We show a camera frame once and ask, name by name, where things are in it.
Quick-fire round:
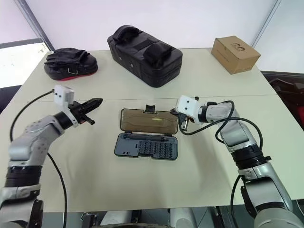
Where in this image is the black and red focus mitt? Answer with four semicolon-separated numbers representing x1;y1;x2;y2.
44;47;99;82

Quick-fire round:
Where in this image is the dark grey screwdriver handle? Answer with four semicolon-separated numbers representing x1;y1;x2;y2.
120;133;167;142

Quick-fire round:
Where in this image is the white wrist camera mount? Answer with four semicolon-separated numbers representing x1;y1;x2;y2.
175;95;200;124
52;85;79;129

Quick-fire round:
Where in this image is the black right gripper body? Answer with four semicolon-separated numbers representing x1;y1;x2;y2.
177;113;190;131

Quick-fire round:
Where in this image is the black left gripper serrated finger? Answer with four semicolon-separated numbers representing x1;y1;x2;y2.
82;97;104;113

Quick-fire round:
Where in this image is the dark red floor object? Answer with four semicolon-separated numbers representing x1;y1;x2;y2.
260;70;304;133

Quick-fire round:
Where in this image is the grey metal frame pole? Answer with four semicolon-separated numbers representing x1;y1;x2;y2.
17;0;56;52
251;0;276;48

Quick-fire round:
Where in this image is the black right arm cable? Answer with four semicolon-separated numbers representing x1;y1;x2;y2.
180;100;265;228

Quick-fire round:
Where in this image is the light grey rounded shape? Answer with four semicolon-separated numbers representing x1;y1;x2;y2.
169;207;198;228
100;210;133;227

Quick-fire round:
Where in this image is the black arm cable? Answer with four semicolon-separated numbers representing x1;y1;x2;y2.
9;89;68;213
180;100;265;228

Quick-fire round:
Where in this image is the grey screwdriver bit case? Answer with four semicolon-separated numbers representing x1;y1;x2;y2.
114;108;180;162

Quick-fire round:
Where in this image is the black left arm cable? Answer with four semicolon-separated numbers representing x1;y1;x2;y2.
9;89;68;213

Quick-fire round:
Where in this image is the large black strike pad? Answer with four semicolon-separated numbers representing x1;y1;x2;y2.
106;25;183;88

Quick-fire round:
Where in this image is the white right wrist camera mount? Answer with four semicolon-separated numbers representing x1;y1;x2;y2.
175;95;200;124

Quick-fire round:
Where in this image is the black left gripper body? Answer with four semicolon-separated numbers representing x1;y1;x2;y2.
68;100;89;125

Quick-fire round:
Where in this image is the black left gripper plain finger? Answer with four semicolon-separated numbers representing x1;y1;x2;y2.
82;114;96;125

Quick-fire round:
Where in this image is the brown cardboard box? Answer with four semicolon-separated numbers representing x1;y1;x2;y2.
210;35;262;76

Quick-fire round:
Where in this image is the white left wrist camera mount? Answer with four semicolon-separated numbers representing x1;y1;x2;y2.
52;85;79;129

